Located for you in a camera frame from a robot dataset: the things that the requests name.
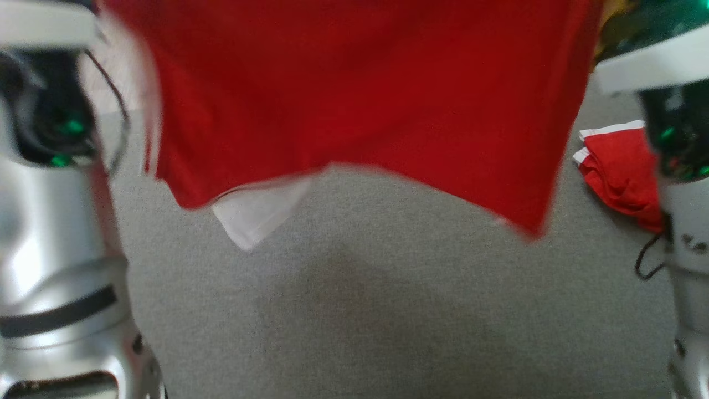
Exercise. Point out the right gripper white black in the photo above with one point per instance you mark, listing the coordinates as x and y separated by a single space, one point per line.
659 61

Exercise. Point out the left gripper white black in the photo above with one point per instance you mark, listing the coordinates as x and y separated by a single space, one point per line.
44 25

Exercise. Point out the red garment with white stripes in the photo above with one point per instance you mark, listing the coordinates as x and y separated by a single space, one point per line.
360 83

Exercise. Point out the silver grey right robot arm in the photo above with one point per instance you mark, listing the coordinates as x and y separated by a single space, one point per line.
689 249

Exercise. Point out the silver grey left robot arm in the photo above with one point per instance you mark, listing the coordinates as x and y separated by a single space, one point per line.
50 249

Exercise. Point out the folded red white garment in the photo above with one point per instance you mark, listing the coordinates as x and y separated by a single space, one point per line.
620 172

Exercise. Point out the yellow cushion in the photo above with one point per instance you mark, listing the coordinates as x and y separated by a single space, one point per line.
609 25

